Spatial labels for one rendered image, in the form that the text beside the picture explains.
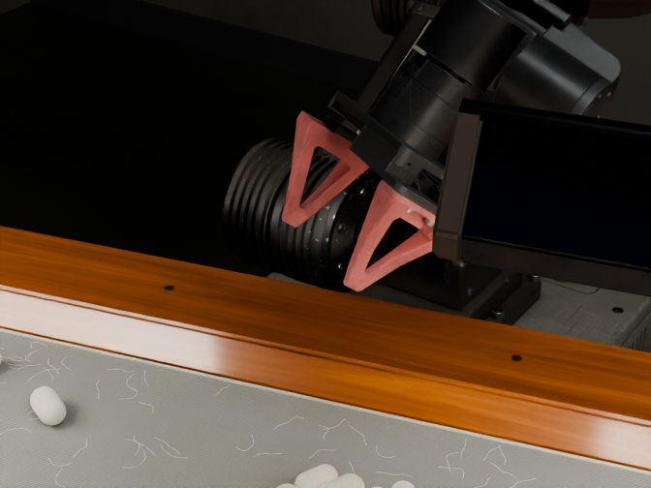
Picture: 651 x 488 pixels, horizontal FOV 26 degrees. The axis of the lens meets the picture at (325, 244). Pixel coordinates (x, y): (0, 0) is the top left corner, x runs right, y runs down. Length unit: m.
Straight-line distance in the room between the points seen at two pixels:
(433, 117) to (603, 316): 0.82
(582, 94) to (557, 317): 0.82
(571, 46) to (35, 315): 0.52
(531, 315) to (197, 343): 0.65
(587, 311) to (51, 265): 0.73
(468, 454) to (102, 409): 0.29
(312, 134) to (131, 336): 0.27
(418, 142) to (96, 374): 0.36
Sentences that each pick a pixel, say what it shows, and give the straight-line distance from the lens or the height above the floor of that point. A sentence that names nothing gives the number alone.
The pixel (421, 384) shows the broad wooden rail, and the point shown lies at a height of 0.76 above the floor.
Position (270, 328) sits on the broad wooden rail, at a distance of 1.15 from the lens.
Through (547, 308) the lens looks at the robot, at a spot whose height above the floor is 0.48.
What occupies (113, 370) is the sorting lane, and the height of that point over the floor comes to 0.74.
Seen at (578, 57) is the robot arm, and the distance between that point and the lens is 0.94.
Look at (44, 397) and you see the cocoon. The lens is 1.10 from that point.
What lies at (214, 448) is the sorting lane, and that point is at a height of 0.74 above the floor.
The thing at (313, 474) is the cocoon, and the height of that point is 0.76.
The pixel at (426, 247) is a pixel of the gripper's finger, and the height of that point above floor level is 0.93.
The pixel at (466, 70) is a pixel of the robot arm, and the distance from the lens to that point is 0.94.
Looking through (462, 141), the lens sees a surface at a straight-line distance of 0.70.
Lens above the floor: 1.41
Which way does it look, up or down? 30 degrees down
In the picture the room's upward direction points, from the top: straight up
